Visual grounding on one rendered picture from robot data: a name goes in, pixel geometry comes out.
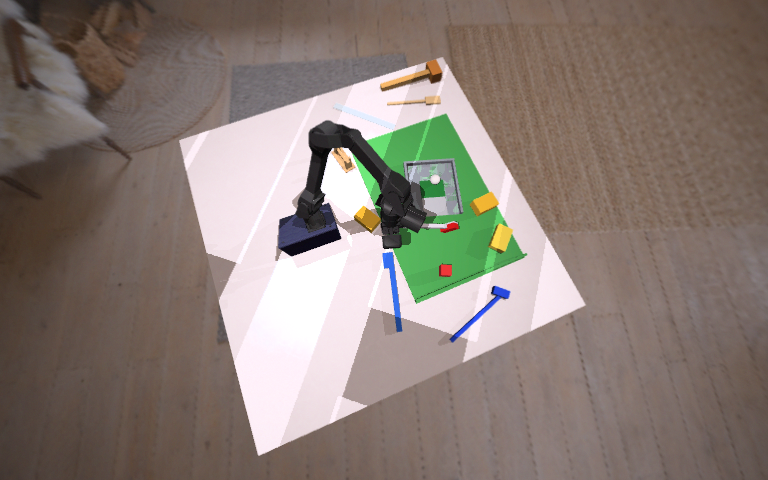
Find green flat mat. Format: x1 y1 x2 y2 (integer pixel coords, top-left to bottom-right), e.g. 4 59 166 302
366 113 523 300

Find orange mallet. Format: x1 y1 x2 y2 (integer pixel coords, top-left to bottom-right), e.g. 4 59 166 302
380 59 443 92

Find yellow rectangular block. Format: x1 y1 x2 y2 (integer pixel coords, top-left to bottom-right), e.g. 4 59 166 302
470 192 500 217
354 205 381 233
488 223 513 253

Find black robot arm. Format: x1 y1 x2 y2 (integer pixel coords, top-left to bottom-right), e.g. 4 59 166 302
295 120 427 233

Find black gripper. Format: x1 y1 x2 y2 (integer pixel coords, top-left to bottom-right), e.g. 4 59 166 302
380 208 402 249

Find grey golf putter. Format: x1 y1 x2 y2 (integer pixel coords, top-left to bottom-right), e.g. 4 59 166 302
421 221 459 233

